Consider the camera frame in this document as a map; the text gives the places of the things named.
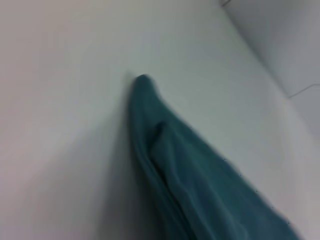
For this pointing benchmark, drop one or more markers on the teal blue t-shirt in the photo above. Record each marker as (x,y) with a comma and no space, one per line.
(190,175)

